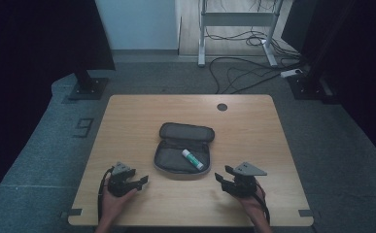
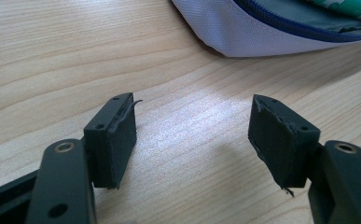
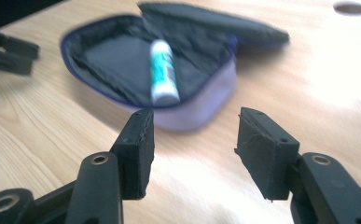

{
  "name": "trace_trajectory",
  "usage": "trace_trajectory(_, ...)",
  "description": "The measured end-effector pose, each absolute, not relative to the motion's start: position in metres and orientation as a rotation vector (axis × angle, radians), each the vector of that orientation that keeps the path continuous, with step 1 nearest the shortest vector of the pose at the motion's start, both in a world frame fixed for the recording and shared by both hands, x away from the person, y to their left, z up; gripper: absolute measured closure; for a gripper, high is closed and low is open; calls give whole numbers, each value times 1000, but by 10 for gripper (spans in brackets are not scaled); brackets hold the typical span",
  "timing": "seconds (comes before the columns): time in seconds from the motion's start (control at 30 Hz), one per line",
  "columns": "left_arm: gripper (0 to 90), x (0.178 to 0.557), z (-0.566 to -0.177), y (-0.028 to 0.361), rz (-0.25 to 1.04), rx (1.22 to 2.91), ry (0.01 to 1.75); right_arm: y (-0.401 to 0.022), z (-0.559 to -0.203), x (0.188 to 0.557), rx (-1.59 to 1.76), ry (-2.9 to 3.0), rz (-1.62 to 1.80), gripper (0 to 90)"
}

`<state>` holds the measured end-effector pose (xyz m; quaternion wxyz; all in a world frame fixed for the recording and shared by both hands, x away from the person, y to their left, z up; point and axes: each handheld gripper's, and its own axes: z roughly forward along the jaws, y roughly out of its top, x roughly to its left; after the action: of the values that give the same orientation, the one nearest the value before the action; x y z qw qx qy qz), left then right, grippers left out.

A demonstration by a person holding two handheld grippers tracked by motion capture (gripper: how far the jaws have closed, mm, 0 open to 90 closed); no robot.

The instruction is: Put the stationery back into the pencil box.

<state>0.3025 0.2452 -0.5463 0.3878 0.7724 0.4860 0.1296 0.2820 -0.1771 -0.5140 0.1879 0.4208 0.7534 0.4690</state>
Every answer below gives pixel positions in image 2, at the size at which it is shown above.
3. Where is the white zippered pencil case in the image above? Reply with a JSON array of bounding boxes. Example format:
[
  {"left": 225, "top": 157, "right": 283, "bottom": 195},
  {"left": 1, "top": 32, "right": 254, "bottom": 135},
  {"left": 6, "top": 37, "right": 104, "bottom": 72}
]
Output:
[{"left": 170, "top": 0, "right": 361, "bottom": 59}]

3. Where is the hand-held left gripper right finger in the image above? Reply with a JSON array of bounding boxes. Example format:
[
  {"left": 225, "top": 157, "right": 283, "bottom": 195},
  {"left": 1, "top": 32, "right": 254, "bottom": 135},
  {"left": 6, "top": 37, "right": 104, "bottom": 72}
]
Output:
[{"left": 247, "top": 93, "right": 322, "bottom": 198}]

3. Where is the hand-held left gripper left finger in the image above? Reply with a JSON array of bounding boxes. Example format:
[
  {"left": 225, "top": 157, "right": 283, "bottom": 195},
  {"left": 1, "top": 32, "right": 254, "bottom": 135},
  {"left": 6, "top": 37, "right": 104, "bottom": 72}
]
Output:
[{"left": 83, "top": 91, "right": 144, "bottom": 190}]

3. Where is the white and green glue stick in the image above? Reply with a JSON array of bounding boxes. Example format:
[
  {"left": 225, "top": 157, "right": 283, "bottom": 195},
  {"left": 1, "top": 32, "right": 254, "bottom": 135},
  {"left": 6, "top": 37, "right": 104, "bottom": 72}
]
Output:
[{"left": 308, "top": 0, "right": 361, "bottom": 24}]

